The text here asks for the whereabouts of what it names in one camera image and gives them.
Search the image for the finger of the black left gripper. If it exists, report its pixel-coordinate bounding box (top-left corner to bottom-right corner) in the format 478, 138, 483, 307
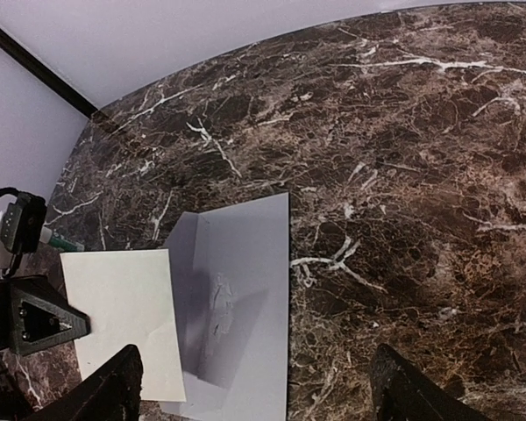
9, 275, 90, 356

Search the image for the white green glue stick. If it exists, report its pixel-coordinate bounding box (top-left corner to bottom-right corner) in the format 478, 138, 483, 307
39, 227, 85, 253

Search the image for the black left corner post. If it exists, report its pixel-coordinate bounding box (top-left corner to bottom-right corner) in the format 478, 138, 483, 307
0, 28, 98, 118

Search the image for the cream lined letter paper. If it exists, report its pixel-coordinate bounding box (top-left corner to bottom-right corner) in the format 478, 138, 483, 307
60, 249, 186, 402

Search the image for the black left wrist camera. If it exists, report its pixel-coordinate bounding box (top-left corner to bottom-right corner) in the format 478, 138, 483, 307
0, 187, 46, 279

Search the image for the grey paper envelope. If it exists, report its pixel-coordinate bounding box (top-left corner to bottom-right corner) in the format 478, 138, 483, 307
160, 193, 289, 421

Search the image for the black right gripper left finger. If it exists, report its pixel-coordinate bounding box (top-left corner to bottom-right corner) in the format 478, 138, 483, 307
28, 344, 144, 421

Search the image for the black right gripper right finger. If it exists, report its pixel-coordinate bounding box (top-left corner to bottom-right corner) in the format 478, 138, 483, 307
370, 344, 487, 421

